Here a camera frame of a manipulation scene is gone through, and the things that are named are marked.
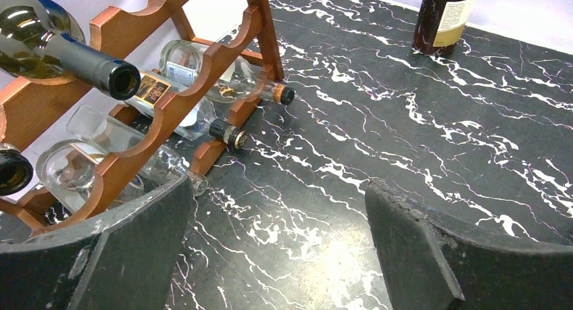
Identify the clear bottle with gold cap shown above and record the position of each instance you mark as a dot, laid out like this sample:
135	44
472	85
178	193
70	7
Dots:
67	169

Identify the dark red gold-capped bottle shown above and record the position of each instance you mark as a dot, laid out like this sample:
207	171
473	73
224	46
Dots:
440	25

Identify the green bottle with white label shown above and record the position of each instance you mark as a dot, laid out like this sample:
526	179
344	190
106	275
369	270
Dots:
40	39

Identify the green bottle with tan label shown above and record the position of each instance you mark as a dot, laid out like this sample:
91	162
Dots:
16	170

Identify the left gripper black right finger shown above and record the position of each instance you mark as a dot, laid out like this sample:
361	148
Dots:
432	260

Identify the brown wooden wine rack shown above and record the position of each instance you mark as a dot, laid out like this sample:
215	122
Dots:
32	106

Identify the clear bottle with cork cap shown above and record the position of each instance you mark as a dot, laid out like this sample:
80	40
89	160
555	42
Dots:
182	60

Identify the clear bottle with black label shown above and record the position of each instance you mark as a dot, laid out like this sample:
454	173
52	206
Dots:
190	116

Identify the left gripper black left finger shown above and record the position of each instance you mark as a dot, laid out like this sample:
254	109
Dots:
120	259

